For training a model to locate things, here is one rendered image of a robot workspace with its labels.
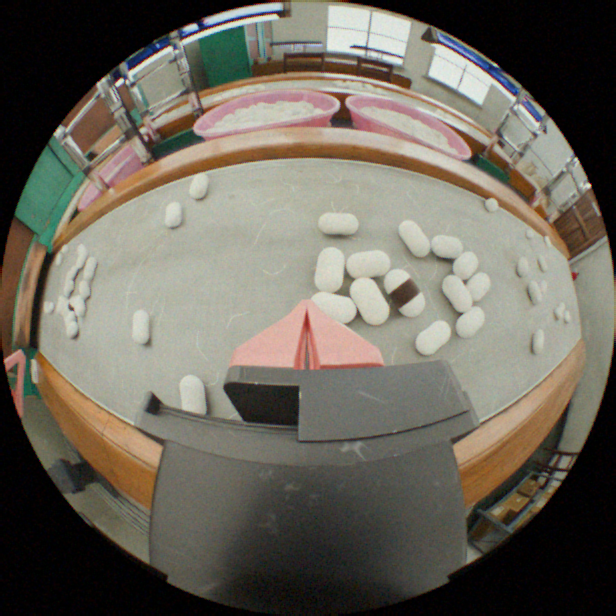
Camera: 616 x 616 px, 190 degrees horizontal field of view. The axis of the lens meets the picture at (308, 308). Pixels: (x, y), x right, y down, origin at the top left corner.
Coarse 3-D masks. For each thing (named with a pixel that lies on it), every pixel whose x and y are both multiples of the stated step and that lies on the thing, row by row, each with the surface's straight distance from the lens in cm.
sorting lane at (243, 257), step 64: (256, 192) 21; (320, 192) 21; (384, 192) 23; (448, 192) 30; (64, 256) 65; (128, 256) 27; (192, 256) 19; (256, 256) 16; (512, 256) 35; (64, 320) 46; (128, 320) 23; (192, 320) 17; (256, 320) 15; (448, 320) 19; (512, 320) 28; (576, 320) 89; (128, 384) 23; (512, 384) 29
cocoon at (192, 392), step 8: (192, 376) 15; (184, 384) 15; (192, 384) 15; (200, 384) 15; (184, 392) 15; (192, 392) 15; (200, 392) 15; (184, 400) 15; (192, 400) 15; (200, 400) 15; (184, 408) 16; (192, 408) 15; (200, 408) 15
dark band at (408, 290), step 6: (408, 282) 14; (414, 282) 15; (396, 288) 14; (402, 288) 14; (408, 288) 14; (414, 288) 15; (390, 294) 15; (396, 294) 14; (402, 294) 14; (408, 294) 14; (414, 294) 14; (396, 300) 15; (402, 300) 14; (408, 300) 14; (396, 306) 15; (402, 306) 14
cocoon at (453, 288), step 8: (448, 280) 18; (456, 280) 18; (448, 288) 18; (456, 288) 18; (464, 288) 18; (448, 296) 18; (456, 296) 18; (464, 296) 18; (456, 304) 18; (464, 304) 18
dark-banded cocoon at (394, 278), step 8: (392, 272) 15; (400, 272) 15; (384, 280) 15; (392, 280) 14; (400, 280) 14; (392, 288) 14; (416, 296) 14; (408, 304) 14; (416, 304) 14; (424, 304) 15; (408, 312) 15; (416, 312) 15
